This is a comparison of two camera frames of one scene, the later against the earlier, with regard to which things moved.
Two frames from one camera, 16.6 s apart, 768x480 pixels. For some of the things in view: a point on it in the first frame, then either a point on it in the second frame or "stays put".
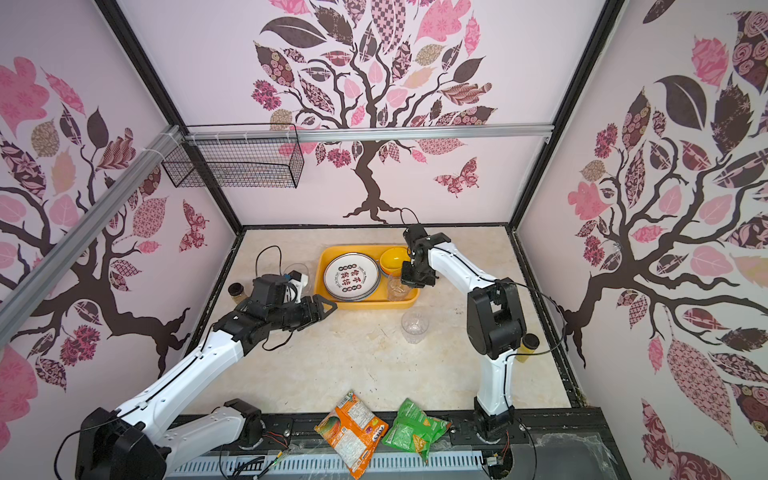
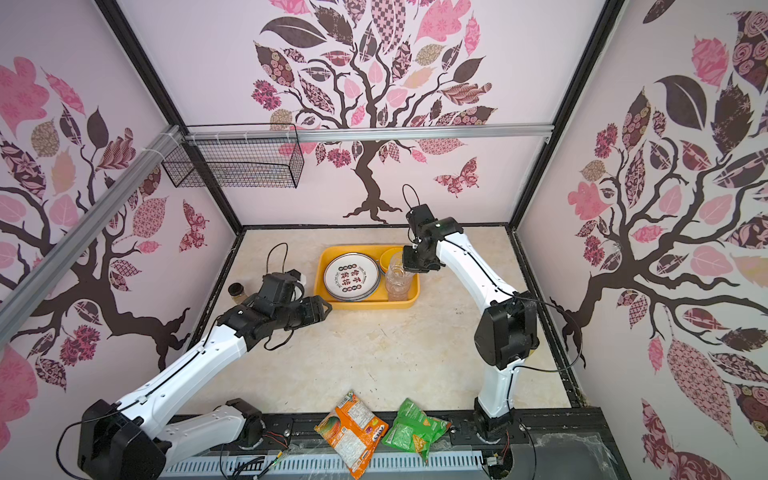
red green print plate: [351, 277] stays put
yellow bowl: [391, 260] stays put
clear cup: [396, 291] stays put
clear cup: [415, 325] -> [398, 281]
